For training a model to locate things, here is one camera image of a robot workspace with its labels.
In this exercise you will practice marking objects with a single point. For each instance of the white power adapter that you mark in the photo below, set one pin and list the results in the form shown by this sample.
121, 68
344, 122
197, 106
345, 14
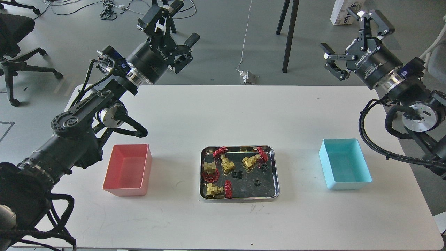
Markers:
247, 78

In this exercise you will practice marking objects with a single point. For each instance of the brass valve top left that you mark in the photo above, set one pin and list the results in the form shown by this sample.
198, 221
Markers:
226, 165

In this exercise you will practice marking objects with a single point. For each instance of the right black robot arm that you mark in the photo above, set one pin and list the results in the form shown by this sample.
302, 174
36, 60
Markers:
413, 109

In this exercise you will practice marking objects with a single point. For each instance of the brass valve red handle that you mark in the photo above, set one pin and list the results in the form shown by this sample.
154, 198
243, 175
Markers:
210, 173

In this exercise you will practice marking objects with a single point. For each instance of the black cable bundle floor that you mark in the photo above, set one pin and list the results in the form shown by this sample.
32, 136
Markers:
109, 9

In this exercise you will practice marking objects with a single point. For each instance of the black office chair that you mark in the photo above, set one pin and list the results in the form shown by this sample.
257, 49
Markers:
15, 28

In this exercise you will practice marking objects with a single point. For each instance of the pink plastic box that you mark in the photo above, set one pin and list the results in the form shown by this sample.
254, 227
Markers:
128, 170

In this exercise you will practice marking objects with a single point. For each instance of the white chair frame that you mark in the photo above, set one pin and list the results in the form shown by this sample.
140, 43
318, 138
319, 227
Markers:
435, 60

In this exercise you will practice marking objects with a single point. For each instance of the white cardboard box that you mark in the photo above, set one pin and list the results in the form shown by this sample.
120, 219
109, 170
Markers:
340, 15

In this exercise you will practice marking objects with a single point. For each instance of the brass valve top right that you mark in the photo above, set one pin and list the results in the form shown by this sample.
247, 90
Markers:
260, 157

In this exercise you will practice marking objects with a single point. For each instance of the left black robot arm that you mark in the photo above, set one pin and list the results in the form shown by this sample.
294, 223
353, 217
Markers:
28, 206

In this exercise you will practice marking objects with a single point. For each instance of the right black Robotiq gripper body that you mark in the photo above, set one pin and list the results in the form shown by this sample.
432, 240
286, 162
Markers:
373, 63

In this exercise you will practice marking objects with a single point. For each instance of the black table leg right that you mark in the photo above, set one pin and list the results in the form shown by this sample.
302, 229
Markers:
291, 29

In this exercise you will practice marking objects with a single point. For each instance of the light blue plastic box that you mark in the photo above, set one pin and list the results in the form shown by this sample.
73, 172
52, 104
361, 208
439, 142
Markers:
343, 164

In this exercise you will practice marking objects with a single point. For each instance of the steel metal tray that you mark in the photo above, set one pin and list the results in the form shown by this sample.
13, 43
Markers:
243, 189

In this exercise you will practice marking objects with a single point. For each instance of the brass valve bottom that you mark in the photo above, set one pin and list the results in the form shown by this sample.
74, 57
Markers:
212, 190

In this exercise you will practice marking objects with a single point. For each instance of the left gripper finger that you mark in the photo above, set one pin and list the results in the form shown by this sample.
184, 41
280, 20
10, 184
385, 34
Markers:
159, 18
181, 55

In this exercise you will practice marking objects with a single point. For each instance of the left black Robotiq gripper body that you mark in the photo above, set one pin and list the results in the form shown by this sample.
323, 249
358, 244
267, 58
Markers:
151, 58

